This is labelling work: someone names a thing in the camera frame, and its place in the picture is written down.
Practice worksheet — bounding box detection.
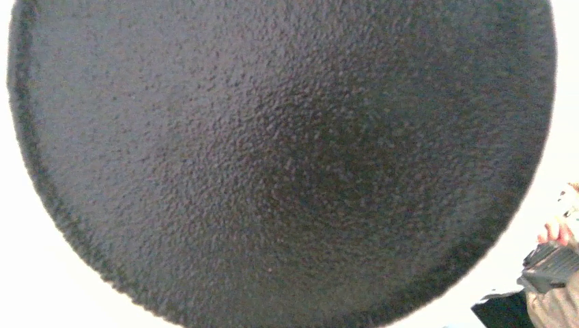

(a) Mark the matte black mug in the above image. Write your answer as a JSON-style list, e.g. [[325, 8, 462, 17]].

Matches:
[[8, 1, 556, 327]]

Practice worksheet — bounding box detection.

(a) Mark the person hand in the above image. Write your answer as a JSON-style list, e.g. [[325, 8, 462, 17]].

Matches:
[[537, 223, 574, 245]]

